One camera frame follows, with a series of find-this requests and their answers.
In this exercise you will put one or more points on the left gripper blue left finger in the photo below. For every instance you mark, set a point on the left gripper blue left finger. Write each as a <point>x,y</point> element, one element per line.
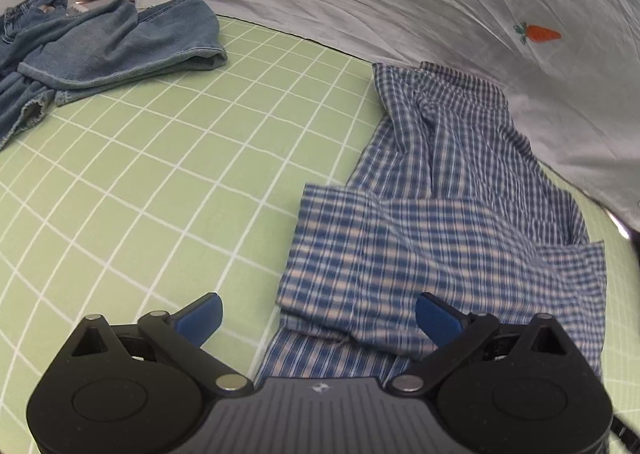
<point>177,340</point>

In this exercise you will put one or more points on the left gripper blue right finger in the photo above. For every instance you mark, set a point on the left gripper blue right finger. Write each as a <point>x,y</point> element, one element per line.
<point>457,337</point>

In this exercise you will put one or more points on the blue plaid shirt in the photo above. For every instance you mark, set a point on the blue plaid shirt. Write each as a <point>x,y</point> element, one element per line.
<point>448,198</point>

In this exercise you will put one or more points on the green grid cutting mat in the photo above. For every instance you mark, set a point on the green grid cutting mat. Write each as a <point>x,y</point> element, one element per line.
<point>148,196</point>

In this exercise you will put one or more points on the blue denim jeans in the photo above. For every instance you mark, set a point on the blue denim jeans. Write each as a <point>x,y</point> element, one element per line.
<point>53,56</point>

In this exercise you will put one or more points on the grey carrot print sheet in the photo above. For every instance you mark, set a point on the grey carrot print sheet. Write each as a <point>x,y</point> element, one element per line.
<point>569,68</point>

